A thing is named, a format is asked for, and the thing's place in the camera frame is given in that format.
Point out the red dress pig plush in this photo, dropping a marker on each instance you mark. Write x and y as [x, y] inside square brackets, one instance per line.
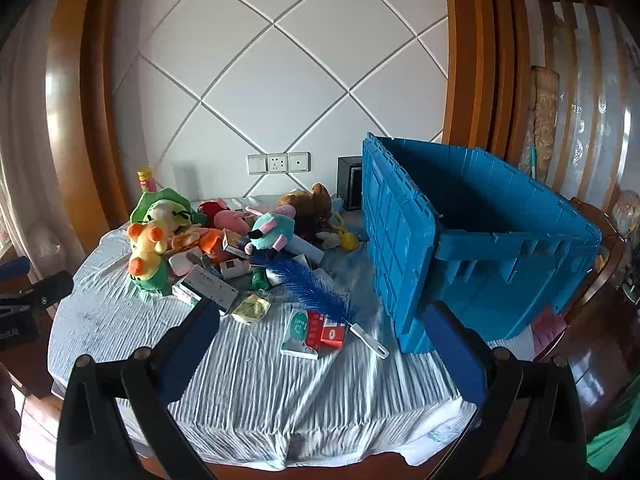
[210, 208]

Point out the yellow crumpled packet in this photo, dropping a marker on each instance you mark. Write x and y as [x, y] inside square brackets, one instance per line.
[252, 307]

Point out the teal pink plush toy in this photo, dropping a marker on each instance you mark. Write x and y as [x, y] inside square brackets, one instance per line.
[272, 227]

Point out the wooden wall trim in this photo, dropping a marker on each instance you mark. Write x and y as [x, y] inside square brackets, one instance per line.
[85, 110]
[485, 60]

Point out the white blue medicine box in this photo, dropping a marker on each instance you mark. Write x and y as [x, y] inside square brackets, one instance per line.
[205, 285]

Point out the green cloth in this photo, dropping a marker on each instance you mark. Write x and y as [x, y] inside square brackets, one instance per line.
[617, 430]

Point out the blue feather duster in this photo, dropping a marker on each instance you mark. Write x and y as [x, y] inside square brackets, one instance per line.
[310, 285]

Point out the white tube box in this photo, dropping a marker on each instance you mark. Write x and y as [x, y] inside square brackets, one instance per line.
[307, 250]

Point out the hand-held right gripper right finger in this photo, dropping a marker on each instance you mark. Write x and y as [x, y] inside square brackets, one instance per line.
[455, 355]

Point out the wooden glass partition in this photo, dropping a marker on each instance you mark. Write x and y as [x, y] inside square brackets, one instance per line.
[585, 85]

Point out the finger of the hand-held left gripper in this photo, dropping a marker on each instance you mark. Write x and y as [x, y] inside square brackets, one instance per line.
[50, 286]
[15, 266]

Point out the white wall socket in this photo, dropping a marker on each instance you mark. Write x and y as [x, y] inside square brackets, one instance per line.
[277, 163]

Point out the wooden chair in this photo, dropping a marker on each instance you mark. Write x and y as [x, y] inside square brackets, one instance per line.
[592, 245]

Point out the small white plush toy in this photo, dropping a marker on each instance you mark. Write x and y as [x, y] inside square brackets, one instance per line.
[327, 240]

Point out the brown white small box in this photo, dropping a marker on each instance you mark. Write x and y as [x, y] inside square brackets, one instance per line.
[232, 267]

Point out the golden dress plush doll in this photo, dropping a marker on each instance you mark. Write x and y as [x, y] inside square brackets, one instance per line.
[185, 240]

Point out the black safe box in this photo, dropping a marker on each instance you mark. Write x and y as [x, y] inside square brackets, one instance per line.
[347, 180]

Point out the green plush toy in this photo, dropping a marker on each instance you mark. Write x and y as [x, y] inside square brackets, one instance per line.
[170, 197]

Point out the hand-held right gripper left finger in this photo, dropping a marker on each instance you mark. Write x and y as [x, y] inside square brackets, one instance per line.
[192, 345]

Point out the green white box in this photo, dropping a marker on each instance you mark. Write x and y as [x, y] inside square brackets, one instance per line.
[300, 332]

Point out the red box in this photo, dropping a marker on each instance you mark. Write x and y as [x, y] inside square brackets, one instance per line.
[332, 331]

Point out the pink snack can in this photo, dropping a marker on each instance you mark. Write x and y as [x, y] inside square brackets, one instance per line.
[146, 180]

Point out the yellow orange plush toy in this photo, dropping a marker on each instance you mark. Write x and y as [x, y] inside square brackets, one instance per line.
[145, 260]

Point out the brown teddy bear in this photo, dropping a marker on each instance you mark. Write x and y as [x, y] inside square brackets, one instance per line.
[310, 205]

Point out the blue plastic storage crate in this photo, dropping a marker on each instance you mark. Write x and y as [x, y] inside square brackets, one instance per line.
[400, 240]

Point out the green small bottle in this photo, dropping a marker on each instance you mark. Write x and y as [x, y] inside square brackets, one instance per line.
[260, 280]

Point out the pink bag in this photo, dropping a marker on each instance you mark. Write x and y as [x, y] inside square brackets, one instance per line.
[547, 322]

